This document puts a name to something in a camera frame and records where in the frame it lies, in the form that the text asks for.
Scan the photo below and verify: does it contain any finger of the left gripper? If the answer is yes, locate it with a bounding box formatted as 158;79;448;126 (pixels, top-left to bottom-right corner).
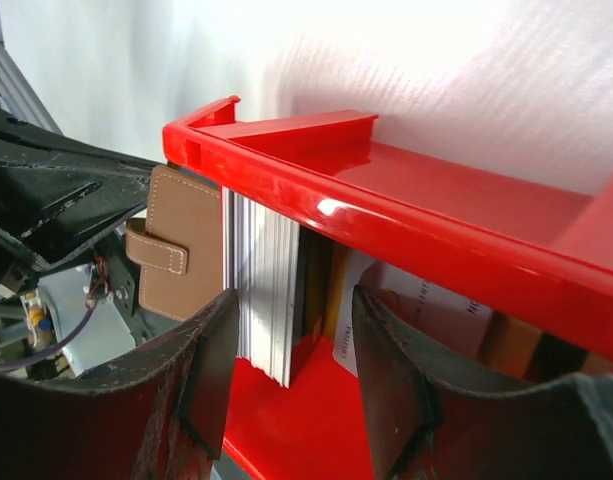
0;109;156;272

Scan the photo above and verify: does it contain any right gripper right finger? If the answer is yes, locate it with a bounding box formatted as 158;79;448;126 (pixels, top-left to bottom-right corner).
352;286;613;479

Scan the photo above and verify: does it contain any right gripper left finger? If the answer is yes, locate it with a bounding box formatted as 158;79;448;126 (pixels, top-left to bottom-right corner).
0;289;239;479

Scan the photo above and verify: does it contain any brown leather card holder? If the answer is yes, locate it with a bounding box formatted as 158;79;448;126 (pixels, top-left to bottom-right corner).
126;165;223;322

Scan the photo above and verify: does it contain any red plastic card bin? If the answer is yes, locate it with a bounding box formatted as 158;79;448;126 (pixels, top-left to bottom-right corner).
161;95;613;480

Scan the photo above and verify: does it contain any gold VIP card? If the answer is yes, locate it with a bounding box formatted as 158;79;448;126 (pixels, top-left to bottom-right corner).
475;309;587;381

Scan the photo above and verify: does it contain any stack of cards in bin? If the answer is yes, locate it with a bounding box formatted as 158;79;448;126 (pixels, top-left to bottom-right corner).
221;187;334;387

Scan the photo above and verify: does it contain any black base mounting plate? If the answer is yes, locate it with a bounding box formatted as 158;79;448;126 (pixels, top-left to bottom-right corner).
93;230;177;346

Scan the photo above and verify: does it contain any aluminium frame left post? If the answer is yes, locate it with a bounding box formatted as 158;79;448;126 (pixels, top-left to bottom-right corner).
0;40;62;134

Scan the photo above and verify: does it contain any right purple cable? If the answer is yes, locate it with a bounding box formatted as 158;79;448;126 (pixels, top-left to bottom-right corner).
0;304;97;374

